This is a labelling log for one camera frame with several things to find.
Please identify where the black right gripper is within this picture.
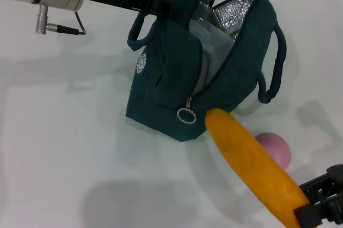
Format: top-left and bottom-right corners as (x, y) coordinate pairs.
(293, 164), (343, 228)

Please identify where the clear box with blue lid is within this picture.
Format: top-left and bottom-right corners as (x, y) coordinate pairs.
(188, 17), (235, 68)

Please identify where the pink toy peach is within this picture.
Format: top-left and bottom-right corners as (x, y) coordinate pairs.
(254, 132), (292, 171)

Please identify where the dark teal insulated bag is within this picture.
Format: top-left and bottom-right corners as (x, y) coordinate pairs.
(125, 0), (288, 143)

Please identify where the yellow banana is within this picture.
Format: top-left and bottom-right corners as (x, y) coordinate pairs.
(204, 108), (311, 228)

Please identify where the left arm cable with plug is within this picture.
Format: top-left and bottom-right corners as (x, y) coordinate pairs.
(35, 4), (87, 36)

